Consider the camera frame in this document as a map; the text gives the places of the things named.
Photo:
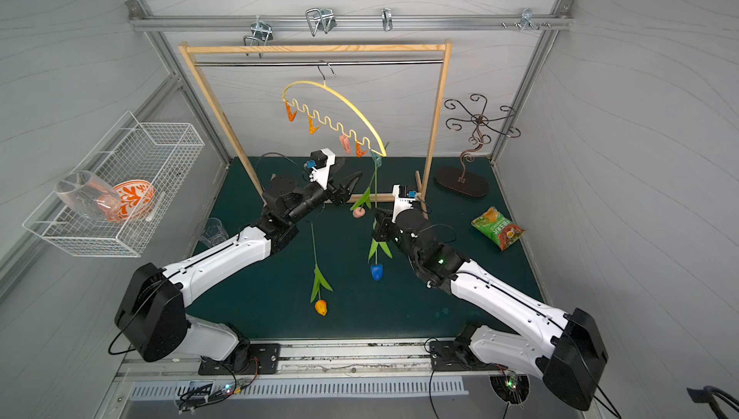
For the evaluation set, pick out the wooden clothes rack frame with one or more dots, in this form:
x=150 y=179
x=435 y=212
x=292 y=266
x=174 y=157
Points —
x=189 y=54

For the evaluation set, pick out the orange tulip green stem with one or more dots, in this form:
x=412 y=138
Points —
x=320 y=283

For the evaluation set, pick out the orange clothes peg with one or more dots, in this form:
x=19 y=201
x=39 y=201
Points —
x=292 y=111
x=359 y=150
x=313 y=125

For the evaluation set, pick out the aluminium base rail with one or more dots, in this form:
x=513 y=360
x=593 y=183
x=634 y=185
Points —
x=303 y=358

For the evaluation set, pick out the blue tulip green stem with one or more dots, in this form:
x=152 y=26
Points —
x=376 y=268

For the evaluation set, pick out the white wire basket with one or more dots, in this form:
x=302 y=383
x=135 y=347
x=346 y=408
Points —
x=162 y=153

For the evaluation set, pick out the teal clothes peg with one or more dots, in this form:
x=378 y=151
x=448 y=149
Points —
x=377 y=159

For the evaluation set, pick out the green snack bag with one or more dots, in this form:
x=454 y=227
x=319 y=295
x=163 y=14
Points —
x=494 y=225

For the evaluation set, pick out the aluminium top rail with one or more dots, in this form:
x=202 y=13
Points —
x=345 y=23

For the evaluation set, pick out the clear glass pitcher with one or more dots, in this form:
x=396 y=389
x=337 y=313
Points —
x=89 y=196

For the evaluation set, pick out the orange patterned bowl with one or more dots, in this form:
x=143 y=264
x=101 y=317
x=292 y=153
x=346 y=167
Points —
x=135 y=200

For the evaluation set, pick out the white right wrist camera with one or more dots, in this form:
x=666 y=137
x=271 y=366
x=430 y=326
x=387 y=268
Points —
x=404 y=197

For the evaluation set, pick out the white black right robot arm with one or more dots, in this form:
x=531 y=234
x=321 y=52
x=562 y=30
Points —
x=565 y=350

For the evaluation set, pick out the pink clothes peg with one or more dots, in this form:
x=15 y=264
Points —
x=346 y=145

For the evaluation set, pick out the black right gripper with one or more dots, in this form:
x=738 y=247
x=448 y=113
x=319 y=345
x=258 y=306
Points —
x=381 y=230

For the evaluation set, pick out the metal rack rod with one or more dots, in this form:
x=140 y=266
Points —
x=319 y=64

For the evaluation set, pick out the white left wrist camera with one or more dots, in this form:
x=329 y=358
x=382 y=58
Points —
x=318 y=166

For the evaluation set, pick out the yellow wavy clothes hanger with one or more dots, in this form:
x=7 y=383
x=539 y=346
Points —
x=334 y=111

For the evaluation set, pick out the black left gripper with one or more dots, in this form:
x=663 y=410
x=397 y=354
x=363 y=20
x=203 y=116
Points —
x=336 y=191

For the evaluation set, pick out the clear drinking glass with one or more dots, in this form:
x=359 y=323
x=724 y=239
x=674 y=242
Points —
x=213 y=233

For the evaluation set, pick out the pink tulip green stem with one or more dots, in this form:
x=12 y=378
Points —
x=360 y=207

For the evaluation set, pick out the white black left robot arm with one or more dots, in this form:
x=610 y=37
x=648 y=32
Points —
x=153 y=313

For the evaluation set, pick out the copper wire cup stand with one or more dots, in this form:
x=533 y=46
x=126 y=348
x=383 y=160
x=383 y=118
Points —
x=459 y=179

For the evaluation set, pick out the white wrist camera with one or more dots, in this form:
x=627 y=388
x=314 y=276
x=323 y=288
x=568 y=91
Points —
x=404 y=197
x=318 y=166

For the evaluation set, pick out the metal hook clamp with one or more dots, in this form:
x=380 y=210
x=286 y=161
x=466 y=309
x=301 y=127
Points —
x=526 y=22
x=320 y=20
x=387 y=19
x=260 y=35

